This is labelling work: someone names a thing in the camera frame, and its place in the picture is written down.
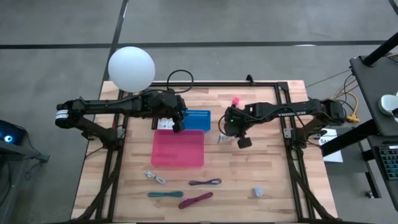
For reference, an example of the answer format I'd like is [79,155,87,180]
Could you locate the black desk strut bar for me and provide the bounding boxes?
[320,119,380,157]

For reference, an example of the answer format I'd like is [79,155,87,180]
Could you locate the black device with blue light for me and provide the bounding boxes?
[0,119,27,147]

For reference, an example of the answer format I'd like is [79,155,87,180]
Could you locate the black pole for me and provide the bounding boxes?
[362,30,398,68]

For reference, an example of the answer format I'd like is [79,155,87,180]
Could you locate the black keyboard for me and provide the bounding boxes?
[378,145,398,181]

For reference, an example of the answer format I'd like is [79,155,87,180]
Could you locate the black box with label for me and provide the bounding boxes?
[151,116,175,131]

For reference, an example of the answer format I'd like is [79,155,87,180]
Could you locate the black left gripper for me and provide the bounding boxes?
[150,91,187,134]

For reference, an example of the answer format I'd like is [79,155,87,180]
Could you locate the pink translucent bin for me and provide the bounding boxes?
[150,129,206,168]

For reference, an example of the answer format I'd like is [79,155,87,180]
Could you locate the grey metal stand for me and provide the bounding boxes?
[0,144,50,224]

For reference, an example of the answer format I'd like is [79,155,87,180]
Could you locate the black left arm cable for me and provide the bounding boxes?
[167,69,195,94]

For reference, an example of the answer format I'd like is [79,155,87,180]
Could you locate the white cable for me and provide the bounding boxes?
[144,170,167,185]

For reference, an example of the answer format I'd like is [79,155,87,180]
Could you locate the teal cable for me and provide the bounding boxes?
[147,190,185,199]

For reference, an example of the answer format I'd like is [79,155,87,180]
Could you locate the black side desk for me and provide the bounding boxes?
[349,55,398,212]

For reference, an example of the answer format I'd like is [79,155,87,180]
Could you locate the white round object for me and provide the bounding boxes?
[377,92,398,116]

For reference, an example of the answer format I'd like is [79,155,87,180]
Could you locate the white paper sheet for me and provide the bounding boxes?
[318,128,344,163]

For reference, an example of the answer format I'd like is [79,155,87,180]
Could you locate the thin black floor cable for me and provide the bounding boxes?
[305,68,354,89]

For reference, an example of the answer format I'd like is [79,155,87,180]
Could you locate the black aluminium table frame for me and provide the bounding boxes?
[73,80,340,224]

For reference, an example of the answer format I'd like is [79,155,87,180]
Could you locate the purple cable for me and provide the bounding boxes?
[188,178,223,187]

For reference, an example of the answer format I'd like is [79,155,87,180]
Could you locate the yellow floor cable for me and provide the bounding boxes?
[337,91,361,124]

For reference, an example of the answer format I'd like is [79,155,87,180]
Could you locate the blue slotted basket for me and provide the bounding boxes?
[182,109,211,133]

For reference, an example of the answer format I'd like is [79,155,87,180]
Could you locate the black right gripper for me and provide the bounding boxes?
[223,104,253,149]

